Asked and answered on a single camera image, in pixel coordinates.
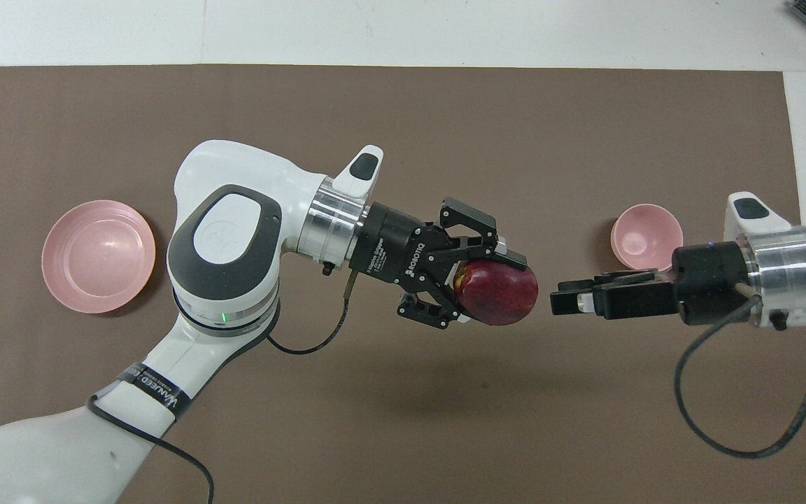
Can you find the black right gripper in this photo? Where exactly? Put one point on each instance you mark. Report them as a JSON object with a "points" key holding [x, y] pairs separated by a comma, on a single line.
{"points": [[714, 283]]}

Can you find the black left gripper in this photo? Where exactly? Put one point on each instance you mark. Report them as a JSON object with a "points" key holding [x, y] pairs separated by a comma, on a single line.
{"points": [[396, 248]]}

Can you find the dark red apple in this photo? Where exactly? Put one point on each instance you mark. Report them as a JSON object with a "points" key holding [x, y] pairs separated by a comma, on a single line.
{"points": [[501, 294]]}

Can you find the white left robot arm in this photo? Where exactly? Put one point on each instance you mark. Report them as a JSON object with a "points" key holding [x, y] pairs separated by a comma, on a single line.
{"points": [[235, 238]]}

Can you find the pink bowl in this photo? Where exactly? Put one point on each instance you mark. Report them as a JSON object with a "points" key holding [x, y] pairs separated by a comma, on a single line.
{"points": [[644, 234]]}

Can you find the pink plate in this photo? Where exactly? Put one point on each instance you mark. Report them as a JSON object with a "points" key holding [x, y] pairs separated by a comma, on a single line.
{"points": [[99, 255]]}

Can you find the brown paper table mat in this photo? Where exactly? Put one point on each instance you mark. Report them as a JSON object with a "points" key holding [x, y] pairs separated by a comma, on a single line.
{"points": [[403, 420]]}

